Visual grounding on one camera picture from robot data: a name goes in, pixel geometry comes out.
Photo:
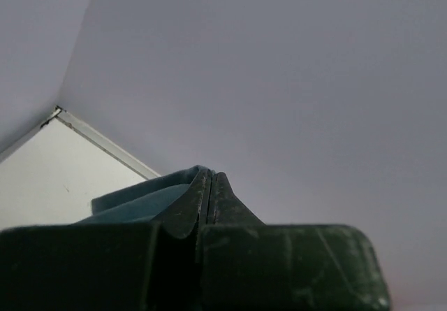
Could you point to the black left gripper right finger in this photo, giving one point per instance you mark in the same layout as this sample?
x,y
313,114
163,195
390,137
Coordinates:
x,y
249,265

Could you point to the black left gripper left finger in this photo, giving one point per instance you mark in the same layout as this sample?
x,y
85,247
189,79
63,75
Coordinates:
x,y
145,265

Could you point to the teal blue t shirt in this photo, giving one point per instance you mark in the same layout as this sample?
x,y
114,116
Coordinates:
x,y
145,200

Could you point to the metal left side rail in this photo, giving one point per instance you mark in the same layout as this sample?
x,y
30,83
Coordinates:
x,y
27,136

